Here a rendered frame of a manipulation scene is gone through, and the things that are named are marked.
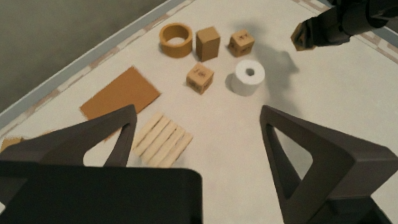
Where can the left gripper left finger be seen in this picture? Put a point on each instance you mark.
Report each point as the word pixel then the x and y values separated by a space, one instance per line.
pixel 68 146

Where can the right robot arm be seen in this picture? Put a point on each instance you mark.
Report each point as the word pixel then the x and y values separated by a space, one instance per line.
pixel 359 18

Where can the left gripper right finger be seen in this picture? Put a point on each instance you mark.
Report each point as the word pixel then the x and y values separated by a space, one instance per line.
pixel 343 165

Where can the white tape roll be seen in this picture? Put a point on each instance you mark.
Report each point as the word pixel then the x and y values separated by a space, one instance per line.
pixel 244 83

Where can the small wooden pallet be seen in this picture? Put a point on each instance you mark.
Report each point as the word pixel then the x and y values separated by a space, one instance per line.
pixel 150 131

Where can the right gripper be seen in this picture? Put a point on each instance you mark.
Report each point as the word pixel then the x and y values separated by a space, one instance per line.
pixel 330 36

